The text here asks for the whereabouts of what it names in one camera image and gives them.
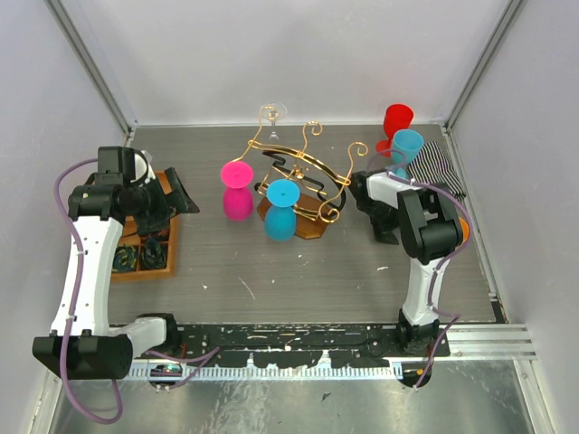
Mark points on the blue wine glass front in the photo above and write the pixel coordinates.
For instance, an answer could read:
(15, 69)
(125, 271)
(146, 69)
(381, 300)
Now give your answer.
(280, 220)

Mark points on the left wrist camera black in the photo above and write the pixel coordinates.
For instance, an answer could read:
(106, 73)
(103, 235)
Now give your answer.
(123, 166)

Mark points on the wooden compartment tray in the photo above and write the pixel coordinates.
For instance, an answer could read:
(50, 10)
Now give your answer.
(129, 236)

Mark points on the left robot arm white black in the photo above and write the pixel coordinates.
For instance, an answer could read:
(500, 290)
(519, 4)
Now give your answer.
(86, 276)

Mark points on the rolled green patterned tie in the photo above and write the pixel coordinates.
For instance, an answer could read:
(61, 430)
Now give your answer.
(125, 259)

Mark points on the gold wire wine glass rack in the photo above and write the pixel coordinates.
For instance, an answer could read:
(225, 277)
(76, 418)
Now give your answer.
(322, 188)

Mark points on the rolled dark floral tie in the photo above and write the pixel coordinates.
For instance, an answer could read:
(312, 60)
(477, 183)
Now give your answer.
(153, 255)

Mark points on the red wine glass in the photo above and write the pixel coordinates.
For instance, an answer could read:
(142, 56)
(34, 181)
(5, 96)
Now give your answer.
(397, 116)

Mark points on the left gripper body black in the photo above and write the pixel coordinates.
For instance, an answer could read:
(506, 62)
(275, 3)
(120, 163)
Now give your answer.
(152, 204)

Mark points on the aluminium front rail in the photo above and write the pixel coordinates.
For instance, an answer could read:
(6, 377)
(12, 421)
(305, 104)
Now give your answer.
(462, 342)

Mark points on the orange wine glass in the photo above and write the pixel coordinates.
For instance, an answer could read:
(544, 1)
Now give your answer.
(465, 228)

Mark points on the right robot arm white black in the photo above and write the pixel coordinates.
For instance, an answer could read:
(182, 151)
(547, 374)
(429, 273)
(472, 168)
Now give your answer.
(424, 219)

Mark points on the striped black white cloth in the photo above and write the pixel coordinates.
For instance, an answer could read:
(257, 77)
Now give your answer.
(432, 166)

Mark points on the clear wine glass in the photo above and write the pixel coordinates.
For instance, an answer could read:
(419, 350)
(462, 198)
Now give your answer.
(272, 113)

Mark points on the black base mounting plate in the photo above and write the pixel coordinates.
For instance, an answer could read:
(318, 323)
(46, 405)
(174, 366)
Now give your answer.
(291, 345)

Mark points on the light blue wine glass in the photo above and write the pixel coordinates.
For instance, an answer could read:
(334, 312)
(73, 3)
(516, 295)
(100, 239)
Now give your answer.
(406, 145)

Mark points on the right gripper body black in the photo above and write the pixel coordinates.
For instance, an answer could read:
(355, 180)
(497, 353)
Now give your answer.
(384, 216)

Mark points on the pink wine glass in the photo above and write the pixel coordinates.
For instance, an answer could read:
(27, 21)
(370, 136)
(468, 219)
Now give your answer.
(237, 197)

